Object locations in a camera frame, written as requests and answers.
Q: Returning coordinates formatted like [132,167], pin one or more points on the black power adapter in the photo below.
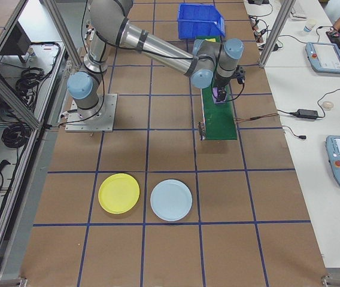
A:
[276,47]
[307,113]

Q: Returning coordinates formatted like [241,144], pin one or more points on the small beige round dish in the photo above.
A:
[327,104]

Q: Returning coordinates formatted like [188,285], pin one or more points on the black box monitor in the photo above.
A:
[17,40]

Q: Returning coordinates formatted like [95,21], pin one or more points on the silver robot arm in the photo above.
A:
[158,48]

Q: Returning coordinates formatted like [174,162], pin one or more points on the white side desk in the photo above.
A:
[307,89]

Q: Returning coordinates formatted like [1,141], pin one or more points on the white paper cup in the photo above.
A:
[309,27]

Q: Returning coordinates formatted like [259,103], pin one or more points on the black circuit board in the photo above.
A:
[334,33]

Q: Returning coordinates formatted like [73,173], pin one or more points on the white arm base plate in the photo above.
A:
[107,119]

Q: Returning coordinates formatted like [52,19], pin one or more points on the purple block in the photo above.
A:
[214,93]

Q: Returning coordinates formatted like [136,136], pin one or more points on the yellow block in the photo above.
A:
[209,39]

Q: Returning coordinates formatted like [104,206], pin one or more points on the person's bare hand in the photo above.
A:
[337,28]

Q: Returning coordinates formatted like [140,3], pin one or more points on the light blue plate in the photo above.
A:
[171,200]

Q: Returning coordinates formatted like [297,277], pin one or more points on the aluminium extrusion post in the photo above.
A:
[61,30]
[273,36]

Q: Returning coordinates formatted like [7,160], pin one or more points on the yellow plate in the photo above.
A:
[119,194]

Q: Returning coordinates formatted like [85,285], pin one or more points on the green conveyor belt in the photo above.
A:
[218,122]

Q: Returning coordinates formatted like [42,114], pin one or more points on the V-shaped metal bar frame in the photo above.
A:
[8,96]

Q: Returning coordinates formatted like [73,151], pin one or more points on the grey terminal module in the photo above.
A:
[254,21]
[260,36]

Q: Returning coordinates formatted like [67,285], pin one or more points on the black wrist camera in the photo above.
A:
[241,75]

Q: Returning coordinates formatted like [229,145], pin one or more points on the blue plastic storage bin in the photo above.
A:
[197,24]

